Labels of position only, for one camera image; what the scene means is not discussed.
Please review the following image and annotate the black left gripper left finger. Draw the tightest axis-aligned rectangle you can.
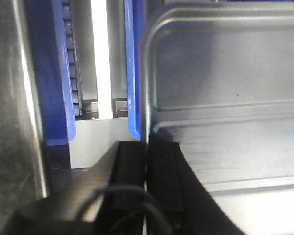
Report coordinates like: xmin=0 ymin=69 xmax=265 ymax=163
xmin=2 ymin=141 xmax=146 ymax=235

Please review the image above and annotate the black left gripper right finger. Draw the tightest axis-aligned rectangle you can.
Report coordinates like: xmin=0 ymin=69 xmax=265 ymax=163
xmin=147 ymin=139 xmax=243 ymax=235

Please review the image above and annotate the small silver ribbed tray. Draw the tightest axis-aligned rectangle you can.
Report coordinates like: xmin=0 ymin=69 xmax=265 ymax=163
xmin=140 ymin=0 xmax=294 ymax=235

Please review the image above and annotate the blue bin lower centre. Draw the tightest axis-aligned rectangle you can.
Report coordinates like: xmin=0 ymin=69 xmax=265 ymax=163
xmin=124 ymin=0 xmax=145 ymax=140

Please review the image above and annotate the blue bin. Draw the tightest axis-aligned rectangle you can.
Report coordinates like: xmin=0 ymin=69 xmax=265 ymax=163
xmin=124 ymin=0 xmax=145 ymax=140
xmin=25 ymin=0 xmax=82 ymax=146

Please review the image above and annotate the blue bin lower left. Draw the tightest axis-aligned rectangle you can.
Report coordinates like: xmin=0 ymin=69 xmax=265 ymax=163
xmin=25 ymin=0 xmax=82 ymax=146

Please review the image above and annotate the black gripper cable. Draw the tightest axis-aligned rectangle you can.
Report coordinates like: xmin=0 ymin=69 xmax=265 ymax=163
xmin=78 ymin=185 xmax=173 ymax=235

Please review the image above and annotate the steel rack frame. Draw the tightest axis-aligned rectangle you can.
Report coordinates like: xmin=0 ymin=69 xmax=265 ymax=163
xmin=0 ymin=0 xmax=51 ymax=233

